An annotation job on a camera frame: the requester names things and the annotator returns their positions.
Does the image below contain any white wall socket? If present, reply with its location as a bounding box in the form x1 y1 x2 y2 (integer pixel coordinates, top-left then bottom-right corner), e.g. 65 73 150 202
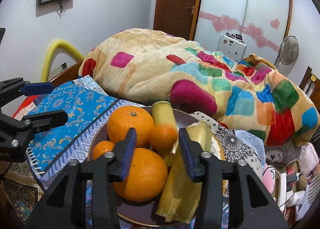
50 62 67 76

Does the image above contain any yellow foam tube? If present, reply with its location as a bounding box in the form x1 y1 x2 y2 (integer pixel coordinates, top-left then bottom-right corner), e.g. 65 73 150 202
41 39 85 82

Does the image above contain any dark purple plate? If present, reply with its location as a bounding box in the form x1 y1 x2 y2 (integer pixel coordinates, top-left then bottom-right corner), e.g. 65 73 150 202
87 106 228 227

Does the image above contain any peeled pomelo piece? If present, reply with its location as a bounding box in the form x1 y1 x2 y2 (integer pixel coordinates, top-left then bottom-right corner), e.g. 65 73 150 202
211 136 227 162

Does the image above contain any pink pouch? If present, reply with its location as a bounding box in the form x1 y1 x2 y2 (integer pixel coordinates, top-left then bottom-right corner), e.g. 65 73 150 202
297 143 320 167

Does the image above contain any colourful patch blanket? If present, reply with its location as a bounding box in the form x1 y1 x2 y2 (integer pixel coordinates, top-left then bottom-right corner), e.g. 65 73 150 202
78 28 320 147

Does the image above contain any patterned blue patchwork cloth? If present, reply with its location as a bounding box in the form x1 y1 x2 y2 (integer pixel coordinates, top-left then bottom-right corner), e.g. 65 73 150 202
5 75 250 229

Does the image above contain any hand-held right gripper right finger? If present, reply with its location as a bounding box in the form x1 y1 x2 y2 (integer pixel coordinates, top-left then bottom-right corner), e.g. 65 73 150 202
178 127 290 229

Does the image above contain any large orange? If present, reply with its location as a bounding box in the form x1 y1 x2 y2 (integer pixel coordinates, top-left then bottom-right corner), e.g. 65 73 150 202
107 105 155 148
112 147 168 202

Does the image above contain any small mandarin orange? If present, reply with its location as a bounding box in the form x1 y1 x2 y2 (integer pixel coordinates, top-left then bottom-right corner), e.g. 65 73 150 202
92 140 116 161

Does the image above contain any split yellow sugarcane piece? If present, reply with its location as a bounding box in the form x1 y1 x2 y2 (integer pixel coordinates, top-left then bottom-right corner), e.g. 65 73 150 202
155 148 203 224

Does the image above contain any wooden bed headboard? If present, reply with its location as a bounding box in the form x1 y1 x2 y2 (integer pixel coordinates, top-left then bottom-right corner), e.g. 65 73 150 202
299 66 320 105

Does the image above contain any standing electric fan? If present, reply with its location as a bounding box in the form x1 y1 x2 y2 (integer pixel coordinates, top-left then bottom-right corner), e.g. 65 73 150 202
274 35 299 70

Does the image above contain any brown wooden door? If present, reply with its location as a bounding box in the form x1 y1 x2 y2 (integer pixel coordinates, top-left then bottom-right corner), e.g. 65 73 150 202
153 0 203 41

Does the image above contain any white charger cable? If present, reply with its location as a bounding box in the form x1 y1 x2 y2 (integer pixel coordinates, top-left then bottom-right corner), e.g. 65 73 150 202
269 159 300 178

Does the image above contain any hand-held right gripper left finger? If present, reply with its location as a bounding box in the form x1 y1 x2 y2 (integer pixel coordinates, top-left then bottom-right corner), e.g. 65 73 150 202
25 127 138 229

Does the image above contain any medium orange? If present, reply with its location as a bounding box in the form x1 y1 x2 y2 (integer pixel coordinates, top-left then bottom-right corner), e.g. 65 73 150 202
149 123 178 156

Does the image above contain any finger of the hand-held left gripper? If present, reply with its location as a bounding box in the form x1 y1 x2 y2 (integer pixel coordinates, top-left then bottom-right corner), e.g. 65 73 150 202
0 77 54 110
7 109 69 150

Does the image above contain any small white cabinet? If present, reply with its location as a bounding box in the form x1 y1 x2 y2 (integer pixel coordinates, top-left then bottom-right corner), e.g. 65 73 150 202
216 33 247 61

